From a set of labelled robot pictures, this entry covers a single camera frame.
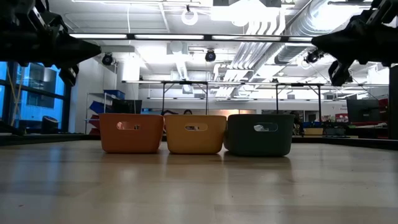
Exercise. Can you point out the black monitor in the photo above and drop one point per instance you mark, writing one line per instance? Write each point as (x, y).
(126, 107)
(362, 110)

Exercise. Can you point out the blue plastic bin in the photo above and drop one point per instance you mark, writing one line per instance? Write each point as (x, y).
(95, 107)

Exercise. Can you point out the orange plastic bin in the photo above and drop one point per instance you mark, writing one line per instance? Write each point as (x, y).
(149, 140)

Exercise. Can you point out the black leg table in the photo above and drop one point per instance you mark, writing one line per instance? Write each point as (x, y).
(206, 93)
(319, 99)

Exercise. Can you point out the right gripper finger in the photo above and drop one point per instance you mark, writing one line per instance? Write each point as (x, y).
(339, 34)
(342, 49)

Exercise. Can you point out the blue shelf bin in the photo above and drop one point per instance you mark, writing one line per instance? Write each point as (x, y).
(115, 94)

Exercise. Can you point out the black ceiling speaker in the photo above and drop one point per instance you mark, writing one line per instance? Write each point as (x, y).
(107, 59)
(210, 56)

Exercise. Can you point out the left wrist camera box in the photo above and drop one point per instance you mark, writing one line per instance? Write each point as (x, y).
(69, 75)

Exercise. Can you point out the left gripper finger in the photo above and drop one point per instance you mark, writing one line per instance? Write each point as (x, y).
(77, 57)
(77, 46)

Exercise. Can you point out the teal plastic bin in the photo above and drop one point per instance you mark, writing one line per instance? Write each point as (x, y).
(242, 143)

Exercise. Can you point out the black ceiling camera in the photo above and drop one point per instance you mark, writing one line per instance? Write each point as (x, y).
(312, 57)

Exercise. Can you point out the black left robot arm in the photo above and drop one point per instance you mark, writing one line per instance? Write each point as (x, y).
(12, 37)

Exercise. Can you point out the black pillar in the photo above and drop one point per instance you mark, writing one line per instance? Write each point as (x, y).
(393, 102)

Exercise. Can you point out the yellow plastic bin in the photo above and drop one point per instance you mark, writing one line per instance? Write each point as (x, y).
(180, 143)

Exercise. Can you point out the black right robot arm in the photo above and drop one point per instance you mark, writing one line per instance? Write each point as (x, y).
(393, 43)

